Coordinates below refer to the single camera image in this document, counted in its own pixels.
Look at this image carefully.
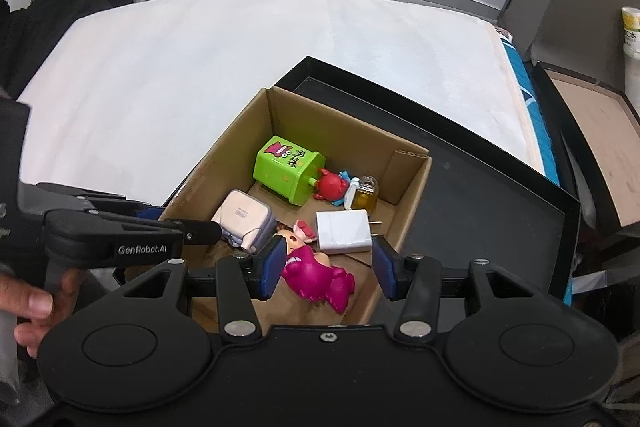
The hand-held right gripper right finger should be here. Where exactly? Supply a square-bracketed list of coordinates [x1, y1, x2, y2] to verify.
[371, 237, 543, 340]

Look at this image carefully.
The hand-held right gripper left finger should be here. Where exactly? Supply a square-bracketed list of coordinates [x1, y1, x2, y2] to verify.
[107, 237, 288, 340]

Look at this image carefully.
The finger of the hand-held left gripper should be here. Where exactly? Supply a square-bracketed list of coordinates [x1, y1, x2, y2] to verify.
[44, 209, 223, 248]
[35, 181, 167, 222]

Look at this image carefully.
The pink toy figure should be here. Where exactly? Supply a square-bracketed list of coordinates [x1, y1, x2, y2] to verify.
[272, 219, 356, 310]

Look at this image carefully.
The white purple small case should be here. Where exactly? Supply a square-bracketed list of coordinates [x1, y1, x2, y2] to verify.
[211, 189, 277, 255]

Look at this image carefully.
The white charger plug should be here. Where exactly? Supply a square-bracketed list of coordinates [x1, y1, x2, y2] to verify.
[315, 210, 383, 255]

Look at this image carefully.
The small glass bottle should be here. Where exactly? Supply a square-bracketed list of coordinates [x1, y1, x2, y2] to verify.
[350, 175, 379, 212]

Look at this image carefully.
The red and blue toy figure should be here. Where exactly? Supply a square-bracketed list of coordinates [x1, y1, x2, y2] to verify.
[314, 168, 358, 208]

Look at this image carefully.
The black tray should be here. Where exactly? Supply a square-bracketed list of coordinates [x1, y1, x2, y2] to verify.
[167, 55, 582, 308]

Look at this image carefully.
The cardboard box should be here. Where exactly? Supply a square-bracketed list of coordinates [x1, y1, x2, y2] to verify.
[125, 87, 433, 328]

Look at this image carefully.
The person's left hand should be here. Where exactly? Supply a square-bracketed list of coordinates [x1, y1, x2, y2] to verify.
[0, 264, 83, 360]

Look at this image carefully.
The green cup container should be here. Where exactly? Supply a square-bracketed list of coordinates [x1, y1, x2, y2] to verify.
[252, 135, 327, 208]

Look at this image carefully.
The dark clothes pile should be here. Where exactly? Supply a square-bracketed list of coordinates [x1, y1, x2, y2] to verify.
[0, 0, 186, 98]

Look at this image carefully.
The black box with brown inside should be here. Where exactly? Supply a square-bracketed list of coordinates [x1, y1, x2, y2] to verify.
[530, 62, 640, 233]

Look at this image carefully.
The white container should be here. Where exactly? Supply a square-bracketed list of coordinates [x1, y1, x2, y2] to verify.
[622, 54, 640, 108]

